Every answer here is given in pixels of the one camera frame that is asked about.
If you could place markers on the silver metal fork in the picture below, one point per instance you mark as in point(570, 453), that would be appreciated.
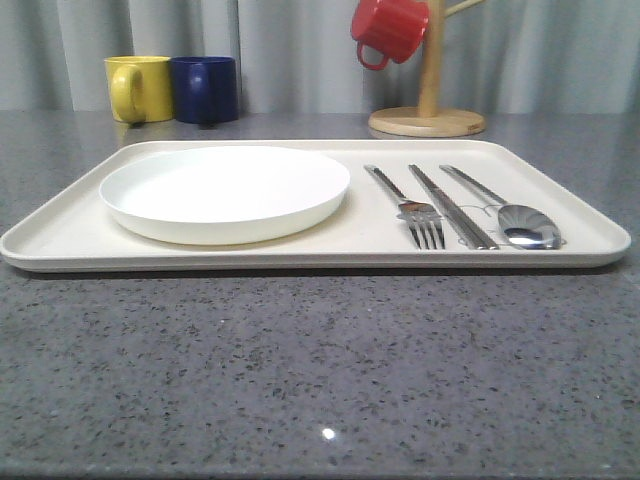
point(422, 219)

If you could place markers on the white round plate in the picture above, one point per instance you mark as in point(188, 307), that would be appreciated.
point(225, 195)

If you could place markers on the silver metal spoon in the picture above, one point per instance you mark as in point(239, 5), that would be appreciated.
point(522, 226)

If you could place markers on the wooden mug tree stand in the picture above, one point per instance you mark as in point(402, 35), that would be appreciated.
point(428, 119)

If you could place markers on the grey curtain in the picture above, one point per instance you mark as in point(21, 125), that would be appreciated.
point(299, 56)

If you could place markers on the dark blue mug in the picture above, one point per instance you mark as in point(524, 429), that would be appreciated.
point(204, 89)

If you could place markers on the red mug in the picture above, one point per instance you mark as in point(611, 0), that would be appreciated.
point(388, 30)

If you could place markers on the yellow mug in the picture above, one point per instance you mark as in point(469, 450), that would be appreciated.
point(139, 88)

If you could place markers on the beige rabbit serving tray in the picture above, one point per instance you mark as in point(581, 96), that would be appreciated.
point(73, 232)

